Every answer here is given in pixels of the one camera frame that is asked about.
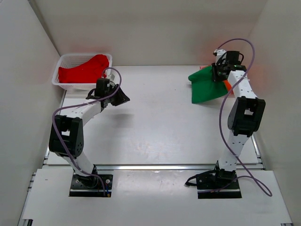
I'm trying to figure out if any aluminium rail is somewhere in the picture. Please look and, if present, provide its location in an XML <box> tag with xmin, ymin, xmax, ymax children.
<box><xmin>43</xmin><ymin>163</ymin><xmax>264</xmax><ymax>170</ymax></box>

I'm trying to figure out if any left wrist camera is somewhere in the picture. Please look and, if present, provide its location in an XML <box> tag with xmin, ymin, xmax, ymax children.
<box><xmin>103</xmin><ymin>73</ymin><xmax>115</xmax><ymax>81</ymax></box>

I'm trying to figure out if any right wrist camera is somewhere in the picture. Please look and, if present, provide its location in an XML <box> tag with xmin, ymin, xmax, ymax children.
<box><xmin>213</xmin><ymin>49</ymin><xmax>227</xmax><ymax>64</ymax></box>

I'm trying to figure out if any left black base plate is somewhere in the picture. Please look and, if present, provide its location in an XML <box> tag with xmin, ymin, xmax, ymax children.
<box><xmin>69</xmin><ymin>174</ymin><xmax>113</xmax><ymax>197</ymax></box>

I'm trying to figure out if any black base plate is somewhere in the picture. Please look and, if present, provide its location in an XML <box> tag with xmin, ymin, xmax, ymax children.
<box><xmin>69</xmin><ymin>174</ymin><xmax>113</xmax><ymax>197</ymax></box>
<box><xmin>184</xmin><ymin>170</ymin><xmax>242</xmax><ymax>199</ymax></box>

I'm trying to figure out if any white plastic basket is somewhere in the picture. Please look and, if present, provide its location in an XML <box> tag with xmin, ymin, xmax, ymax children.
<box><xmin>52</xmin><ymin>53</ymin><xmax>112</xmax><ymax>90</ymax></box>

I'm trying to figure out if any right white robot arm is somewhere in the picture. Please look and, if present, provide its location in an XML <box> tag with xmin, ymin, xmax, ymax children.
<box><xmin>211</xmin><ymin>49</ymin><xmax>266</xmax><ymax>189</ymax></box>

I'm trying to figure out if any green t shirt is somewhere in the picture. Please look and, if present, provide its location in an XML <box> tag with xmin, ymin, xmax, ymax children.
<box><xmin>188</xmin><ymin>66</ymin><xmax>228</xmax><ymax>104</ymax></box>

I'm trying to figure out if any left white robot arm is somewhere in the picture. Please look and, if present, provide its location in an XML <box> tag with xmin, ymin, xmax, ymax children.
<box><xmin>49</xmin><ymin>78</ymin><xmax>130</xmax><ymax>188</ymax></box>

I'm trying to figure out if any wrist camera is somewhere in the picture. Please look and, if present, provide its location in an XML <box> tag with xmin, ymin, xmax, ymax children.
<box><xmin>213</xmin><ymin>49</ymin><xmax>227</xmax><ymax>64</ymax></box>
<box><xmin>103</xmin><ymin>73</ymin><xmax>115</xmax><ymax>81</ymax></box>

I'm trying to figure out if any red t shirt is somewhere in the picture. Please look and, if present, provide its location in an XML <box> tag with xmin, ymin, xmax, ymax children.
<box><xmin>58</xmin><ymin>54</ymin><xmax>109</xmax><ymax>83</ymax></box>

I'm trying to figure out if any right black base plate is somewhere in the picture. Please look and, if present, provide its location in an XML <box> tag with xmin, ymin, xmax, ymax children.
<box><xmin>184</xmin><ymin>170</ymin><xmax>242</xmax><ymax>199</ymax></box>

